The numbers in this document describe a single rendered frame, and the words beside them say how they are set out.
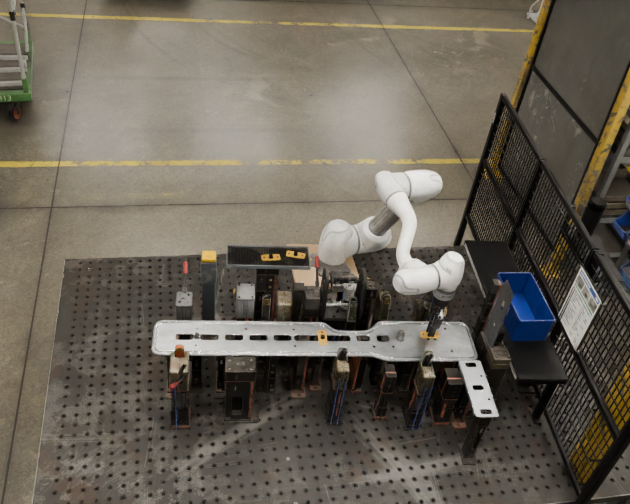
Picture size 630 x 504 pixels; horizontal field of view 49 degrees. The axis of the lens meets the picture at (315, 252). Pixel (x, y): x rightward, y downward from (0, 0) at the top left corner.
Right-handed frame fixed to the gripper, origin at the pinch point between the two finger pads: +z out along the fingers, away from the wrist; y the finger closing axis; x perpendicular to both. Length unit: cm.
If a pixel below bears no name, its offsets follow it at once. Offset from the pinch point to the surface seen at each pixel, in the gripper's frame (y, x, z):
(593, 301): 16, 54, -34
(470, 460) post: 42, 16, 36
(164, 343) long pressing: 4, -113, 7
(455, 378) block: 20.3, 7.7, 8.5
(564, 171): -184, 144, 38
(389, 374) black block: 19.0, -20.5, 7.5
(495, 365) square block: 17.0, 24.8, 3.9
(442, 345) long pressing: 3.9, 5.4, 6.5
